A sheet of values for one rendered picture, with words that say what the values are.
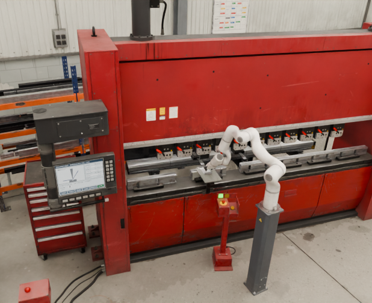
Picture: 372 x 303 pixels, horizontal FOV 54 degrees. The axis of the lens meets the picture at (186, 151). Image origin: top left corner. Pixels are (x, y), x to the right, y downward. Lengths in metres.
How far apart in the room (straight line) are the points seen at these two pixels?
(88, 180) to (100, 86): 0.72
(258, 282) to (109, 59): 2.47
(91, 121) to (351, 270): 3.17
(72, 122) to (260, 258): 2.09
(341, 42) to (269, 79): 0.80
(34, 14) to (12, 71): 1.05
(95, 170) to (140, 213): 1.02
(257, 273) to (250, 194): 0.85
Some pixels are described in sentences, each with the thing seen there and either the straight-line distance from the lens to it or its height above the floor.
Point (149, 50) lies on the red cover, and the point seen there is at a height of 2.24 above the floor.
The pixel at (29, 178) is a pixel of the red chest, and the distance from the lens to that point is 3.87.
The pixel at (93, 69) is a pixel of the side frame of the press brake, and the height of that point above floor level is 2.16.
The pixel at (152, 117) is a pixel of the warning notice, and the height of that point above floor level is 1.63.
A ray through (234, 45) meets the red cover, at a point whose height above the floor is 2.25.
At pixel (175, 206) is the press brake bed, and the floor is 0.67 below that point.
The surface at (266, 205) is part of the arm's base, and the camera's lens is 3.29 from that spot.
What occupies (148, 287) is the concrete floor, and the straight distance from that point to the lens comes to 3.92.
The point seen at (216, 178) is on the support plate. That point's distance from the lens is 3.65.
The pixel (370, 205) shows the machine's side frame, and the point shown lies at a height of 0.23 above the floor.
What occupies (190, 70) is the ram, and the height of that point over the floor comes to 2.04.
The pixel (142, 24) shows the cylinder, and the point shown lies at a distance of 3.17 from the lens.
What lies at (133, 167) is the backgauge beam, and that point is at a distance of 3.86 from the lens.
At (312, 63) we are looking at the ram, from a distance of 3.89.
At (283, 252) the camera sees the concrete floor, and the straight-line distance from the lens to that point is 4.45.
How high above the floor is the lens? 2.96
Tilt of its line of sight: 29 degrees down
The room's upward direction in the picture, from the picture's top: 2 degrees clockwise
